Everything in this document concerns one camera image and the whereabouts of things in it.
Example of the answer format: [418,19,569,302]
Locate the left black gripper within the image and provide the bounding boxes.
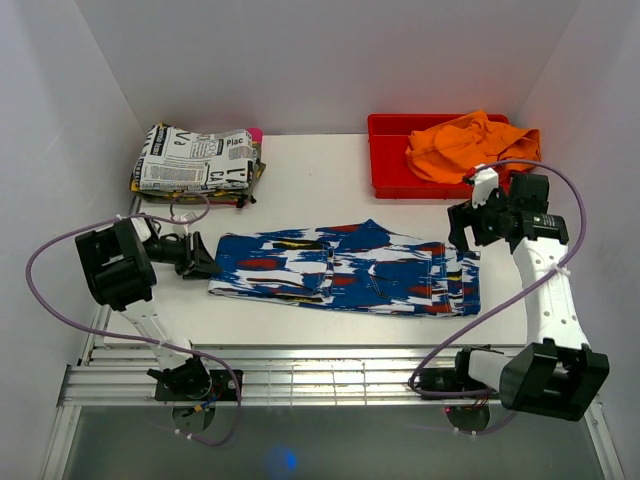
[145,231,222,280]

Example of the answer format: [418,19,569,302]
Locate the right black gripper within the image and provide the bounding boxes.
[447,186,513,253]

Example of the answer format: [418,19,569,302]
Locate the blue white patterned trousers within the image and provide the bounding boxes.
[208,220,481,317]

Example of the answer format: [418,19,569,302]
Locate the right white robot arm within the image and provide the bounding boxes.
[448,167,610,421]

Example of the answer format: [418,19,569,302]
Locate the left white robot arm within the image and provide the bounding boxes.
[75,218,221,400]

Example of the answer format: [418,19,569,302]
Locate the orange trousers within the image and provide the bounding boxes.
[405,110,541,184]

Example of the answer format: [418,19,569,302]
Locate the newspaper print folded trousers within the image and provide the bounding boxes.
[131,123,259,192]

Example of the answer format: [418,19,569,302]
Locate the red plastic tray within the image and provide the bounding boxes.
[368,113,510,199]

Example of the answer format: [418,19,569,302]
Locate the pink folded garment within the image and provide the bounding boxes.
[247,127,263,143]

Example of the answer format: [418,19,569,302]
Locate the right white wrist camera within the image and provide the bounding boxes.
[463,164,499,209]

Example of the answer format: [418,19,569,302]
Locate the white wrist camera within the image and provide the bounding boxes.
[463,164,499,209]
[175,212,198,226]

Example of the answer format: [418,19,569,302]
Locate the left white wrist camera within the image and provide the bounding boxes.
[175,212,198,226]

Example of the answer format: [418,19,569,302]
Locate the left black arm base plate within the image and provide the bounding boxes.
[153,369,244,403]

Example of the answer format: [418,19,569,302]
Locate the aluminium frame rail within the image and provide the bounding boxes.
[58,346,428,408]

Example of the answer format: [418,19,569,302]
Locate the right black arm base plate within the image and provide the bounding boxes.
[416,368,498,400]

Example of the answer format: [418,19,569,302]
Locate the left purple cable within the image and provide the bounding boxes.
[24,191,244,447]

